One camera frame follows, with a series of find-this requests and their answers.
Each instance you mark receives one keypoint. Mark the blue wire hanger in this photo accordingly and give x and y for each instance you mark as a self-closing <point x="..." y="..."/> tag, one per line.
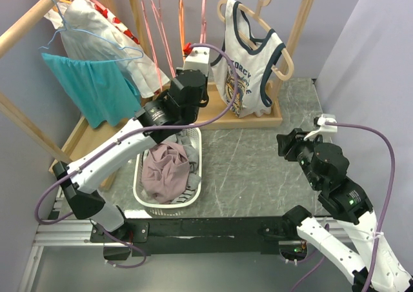
<point x="68" y="27"/>

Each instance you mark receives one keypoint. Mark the wooden clothes rack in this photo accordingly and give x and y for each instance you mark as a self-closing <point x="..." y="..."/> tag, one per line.
<point x="32" y="88"/>
<point x="217" y="115"/>

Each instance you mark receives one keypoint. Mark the wooden left clothes rack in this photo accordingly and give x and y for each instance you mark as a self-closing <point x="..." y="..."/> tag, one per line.
<point x="32" y="88"/>

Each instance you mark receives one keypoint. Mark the teal garment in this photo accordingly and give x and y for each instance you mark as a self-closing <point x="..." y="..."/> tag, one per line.
<point x="97" y="88"/>

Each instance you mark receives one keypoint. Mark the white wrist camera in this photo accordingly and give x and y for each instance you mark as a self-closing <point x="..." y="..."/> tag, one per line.
<point x="196" y="59"/>
<point x="325" y="126"/>

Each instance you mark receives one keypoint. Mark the orange plastic hanger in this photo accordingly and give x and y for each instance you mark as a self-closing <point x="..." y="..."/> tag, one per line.
<point x="181" y="21"/>

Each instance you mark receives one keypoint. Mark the white red patterned garment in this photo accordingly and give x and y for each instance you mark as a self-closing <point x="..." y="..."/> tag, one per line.
<point x="119" y="24"/>

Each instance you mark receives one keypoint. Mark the thin pink wire hanger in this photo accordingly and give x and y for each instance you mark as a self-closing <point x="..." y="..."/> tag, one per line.
<point x="154" y="56"/>

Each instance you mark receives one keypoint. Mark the black white striped tank top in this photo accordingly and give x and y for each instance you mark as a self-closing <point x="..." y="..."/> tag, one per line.
<point x="185" y="196"/>

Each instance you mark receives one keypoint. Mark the thick pink plastic hanger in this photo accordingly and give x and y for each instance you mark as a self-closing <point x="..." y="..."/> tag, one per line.
<point x="203" y="22"/>

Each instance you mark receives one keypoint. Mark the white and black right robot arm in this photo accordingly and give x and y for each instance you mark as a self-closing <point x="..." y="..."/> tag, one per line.
<point x="372" y="266"/>

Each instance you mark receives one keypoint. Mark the white perforated plastic basket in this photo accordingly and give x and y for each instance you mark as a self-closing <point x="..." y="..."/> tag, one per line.
<point x="139" y="192"/>

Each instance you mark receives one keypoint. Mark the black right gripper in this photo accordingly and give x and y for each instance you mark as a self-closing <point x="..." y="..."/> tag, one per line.
<point x="295" y="138"/>

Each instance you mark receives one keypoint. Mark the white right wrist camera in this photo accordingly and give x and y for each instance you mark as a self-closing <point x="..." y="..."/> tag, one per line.
<point x="325" y="126"/>

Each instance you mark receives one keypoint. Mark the white shirt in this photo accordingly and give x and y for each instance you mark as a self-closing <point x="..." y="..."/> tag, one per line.
<point x="109" y="47"/>

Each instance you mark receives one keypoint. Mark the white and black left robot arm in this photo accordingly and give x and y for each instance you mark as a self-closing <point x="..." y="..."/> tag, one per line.
<point x="175" y="109"/>

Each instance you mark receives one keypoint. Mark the mauve tank top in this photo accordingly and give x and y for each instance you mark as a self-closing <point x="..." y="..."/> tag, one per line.
<point x="165" y="172"/>

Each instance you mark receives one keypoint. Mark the wooden back clothes rack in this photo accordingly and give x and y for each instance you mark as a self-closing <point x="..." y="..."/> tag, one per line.
<point x="217" y="115"/>

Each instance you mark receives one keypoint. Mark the white navy trimmed tank top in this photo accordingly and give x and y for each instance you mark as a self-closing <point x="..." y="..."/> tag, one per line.
<point x="253" y="59"/>

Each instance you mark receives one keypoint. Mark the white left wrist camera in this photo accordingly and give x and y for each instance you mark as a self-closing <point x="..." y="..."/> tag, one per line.
<point x="196" y="59"/>

